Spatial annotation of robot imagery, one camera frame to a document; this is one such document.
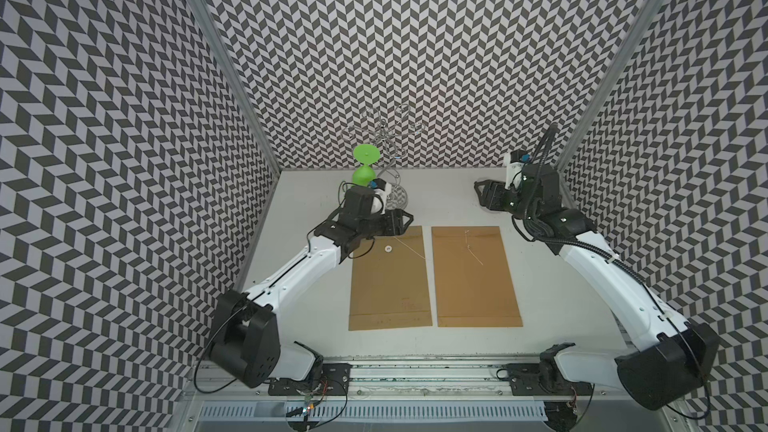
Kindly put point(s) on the brown kraft file bag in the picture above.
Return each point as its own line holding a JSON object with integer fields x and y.
{"x": 473, "y": 283}

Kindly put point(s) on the chrome wire glass rack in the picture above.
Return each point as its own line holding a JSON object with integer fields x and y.
{"x": 387, "y": 129}

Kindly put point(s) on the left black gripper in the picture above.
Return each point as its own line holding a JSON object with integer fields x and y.
{"x": 394, "y": 221}

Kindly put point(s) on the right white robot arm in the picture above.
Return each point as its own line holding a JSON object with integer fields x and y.
{"x": 670, "y": 355}

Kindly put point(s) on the green plastic wine glass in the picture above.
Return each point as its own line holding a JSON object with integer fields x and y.
{"x": 366, "y": 155}

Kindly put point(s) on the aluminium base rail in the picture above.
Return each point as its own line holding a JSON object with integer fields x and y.
{"x": 492, "y": 389}

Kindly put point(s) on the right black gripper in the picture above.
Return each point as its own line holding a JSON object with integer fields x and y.
{"x": 495, "y": 189}

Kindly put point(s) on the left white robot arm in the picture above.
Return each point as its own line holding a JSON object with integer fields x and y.
{"x": 245, "y": 334}

